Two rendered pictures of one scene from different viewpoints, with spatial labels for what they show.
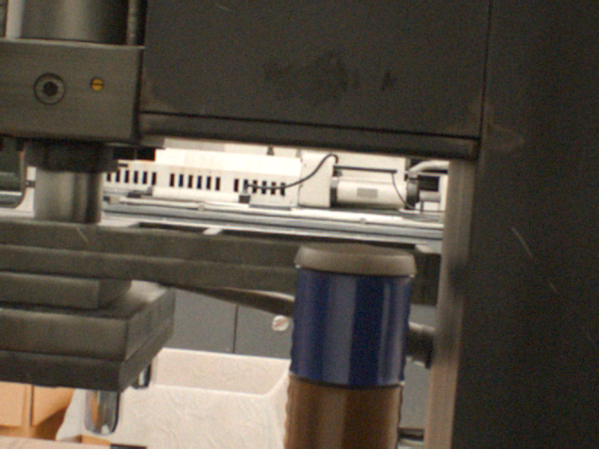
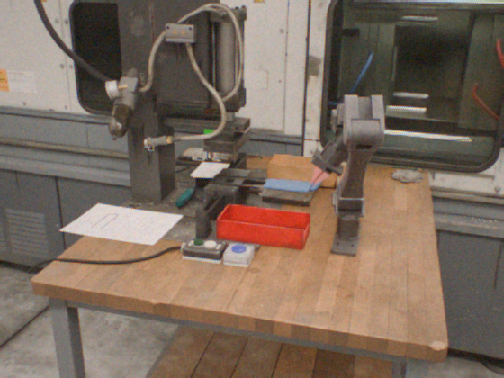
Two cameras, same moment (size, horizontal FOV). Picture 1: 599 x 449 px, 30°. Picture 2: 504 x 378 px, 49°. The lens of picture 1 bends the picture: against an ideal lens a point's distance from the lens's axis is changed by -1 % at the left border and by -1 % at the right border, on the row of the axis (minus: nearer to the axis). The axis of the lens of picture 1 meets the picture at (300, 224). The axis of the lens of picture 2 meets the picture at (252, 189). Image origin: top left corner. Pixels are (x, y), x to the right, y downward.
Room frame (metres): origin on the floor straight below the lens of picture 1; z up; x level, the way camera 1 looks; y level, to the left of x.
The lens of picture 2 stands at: (2.24, 0.58, 1.62)
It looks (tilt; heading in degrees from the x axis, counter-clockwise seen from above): 22 degrees down; 193
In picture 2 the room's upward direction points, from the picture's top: 1 degrees clockwise
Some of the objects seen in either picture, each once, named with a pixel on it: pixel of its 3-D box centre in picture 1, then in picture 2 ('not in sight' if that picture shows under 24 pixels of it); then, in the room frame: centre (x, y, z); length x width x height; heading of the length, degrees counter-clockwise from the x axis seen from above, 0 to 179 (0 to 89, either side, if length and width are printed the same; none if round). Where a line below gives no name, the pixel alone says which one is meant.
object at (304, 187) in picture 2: not in sight; (290, 182); (0.64, 0.33, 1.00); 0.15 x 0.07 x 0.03; 90
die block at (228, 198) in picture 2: not in sight; (229, 192); (0.62, 0.13, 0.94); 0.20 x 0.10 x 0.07; 179
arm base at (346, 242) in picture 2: not in sight; (347, 227); (0.79, 0.52, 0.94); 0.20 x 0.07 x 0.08; 179
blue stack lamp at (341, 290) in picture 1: (350, 322); not in sight; (0.37, -0.02, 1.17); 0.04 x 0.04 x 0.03
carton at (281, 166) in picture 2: not in sight; (304, 171); (0.33, 0.33, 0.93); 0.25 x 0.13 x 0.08; 89
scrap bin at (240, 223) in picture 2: not in sight; (264, 226); (0.82, 0.29, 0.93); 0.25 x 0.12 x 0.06; 89
